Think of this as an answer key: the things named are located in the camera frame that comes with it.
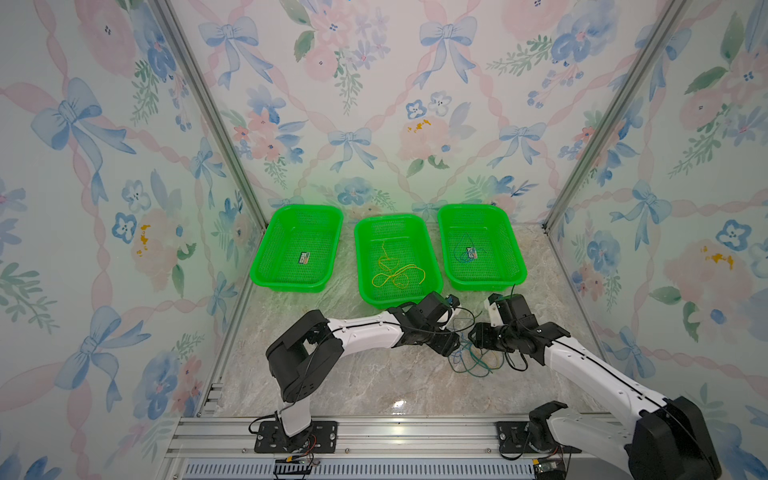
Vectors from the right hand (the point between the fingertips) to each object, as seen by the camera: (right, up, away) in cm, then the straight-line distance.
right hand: (477, 335), depth 85 cm
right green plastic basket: (+10, +26, +28) cm, 40 cm away
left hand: (-7, 0, -1) cm, 7 cm away
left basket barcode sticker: (-56, +22, +24) cm, 65 cm away
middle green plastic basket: (-18, +29, +28) cm, 45 cm away
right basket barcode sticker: (+6, +23, +25) cm, 35 cm away
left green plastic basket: (-59, +25, +27) cm, 70 cm away
